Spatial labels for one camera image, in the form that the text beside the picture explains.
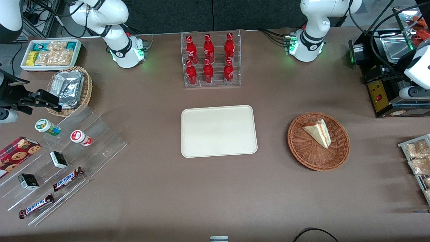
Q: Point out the clear acrylic bottle rack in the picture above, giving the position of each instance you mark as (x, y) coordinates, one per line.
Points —
(218, 84)

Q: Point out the clear acrylic step display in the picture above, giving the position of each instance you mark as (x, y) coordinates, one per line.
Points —
(100, 144)

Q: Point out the silver foil packet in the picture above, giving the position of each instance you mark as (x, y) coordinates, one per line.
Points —
(69, 87)

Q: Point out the small black box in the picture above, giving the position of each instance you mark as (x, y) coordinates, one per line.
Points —
(28, 181)
(59, 160)

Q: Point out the stainless steel pan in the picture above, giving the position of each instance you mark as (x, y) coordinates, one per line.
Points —
(396, 47)

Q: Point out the triangular sandwich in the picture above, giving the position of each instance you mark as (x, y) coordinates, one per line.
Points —
(319, 134)

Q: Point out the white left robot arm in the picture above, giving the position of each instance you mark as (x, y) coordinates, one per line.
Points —
(307, 43)

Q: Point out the clear bag of crackers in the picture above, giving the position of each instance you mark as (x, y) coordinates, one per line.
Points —
(420, 166)
(418, 149)

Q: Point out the Snickers chocolate bar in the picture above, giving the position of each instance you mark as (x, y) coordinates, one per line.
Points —
(67, 179)
(36, 206)

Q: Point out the aluminium frame stand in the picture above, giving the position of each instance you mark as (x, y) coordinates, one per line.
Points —
(50, 20)

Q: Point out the small tan wicker basket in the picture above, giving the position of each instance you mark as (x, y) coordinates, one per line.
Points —
(88, 89)

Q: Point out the black food warmer appliance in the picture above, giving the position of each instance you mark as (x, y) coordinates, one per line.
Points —
(378, 95)

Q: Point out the small grey device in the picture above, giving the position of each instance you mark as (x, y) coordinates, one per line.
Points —
(219, 239)

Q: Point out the white rectangular snack bin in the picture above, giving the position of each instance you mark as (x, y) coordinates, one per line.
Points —
(78, 50)

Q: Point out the clear cracker packet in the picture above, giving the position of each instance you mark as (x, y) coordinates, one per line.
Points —
(61, 57)
(43, 58)
(57, 45)

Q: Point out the green lid yogurt cup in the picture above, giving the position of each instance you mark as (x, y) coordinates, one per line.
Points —
(45, 126)

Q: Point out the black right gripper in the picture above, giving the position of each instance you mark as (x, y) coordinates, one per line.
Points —
(9, 92)

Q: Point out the red cola bottle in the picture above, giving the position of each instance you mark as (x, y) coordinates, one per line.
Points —
(191, 50)
(208, 73)
(229, 48)
(228, 72)
(191, 74)
(208, 49)

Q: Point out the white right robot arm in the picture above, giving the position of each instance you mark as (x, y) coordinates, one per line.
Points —
(122, 50)

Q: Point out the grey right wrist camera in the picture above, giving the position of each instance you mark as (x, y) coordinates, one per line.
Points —
(8, 116)

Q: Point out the teal snack packet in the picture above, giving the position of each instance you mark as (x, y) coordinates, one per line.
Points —
(71, 45)
(39, 47)

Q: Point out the round brown wicker basket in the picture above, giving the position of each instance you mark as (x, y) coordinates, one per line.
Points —
(309, 154)

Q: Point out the red lid yogurt cup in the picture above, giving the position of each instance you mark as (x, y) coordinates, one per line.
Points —
(79, 137)

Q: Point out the yellow snack packet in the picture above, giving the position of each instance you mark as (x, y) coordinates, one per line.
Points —
(32, 58)

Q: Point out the red plaid cookie box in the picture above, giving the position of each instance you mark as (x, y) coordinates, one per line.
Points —
(16, 154)

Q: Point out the cream rectangular tray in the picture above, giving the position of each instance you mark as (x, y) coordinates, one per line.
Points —
(218, 132)

